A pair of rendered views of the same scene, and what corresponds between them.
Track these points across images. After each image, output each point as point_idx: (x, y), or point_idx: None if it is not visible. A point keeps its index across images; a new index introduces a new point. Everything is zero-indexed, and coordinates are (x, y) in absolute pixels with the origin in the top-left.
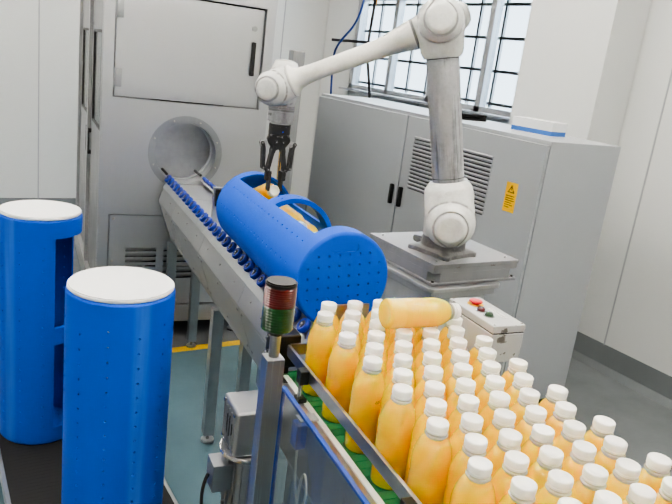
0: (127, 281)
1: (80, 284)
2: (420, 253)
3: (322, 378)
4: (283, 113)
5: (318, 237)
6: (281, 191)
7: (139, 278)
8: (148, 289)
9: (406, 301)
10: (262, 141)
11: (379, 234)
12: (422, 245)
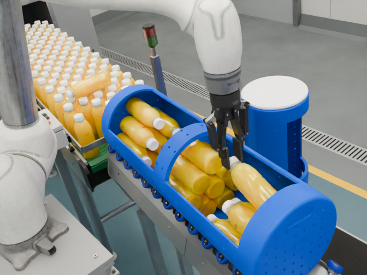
0: (271, 91)
1: (289, 80)
2: (57, 217)
3: None
4: None
5: (148, 86)
6: (222, 165)
7: (269, 96)
8: (253, 91)
9: (95, 73)
10: (242, 99)
11: (100, 258)
12: (52, 219)
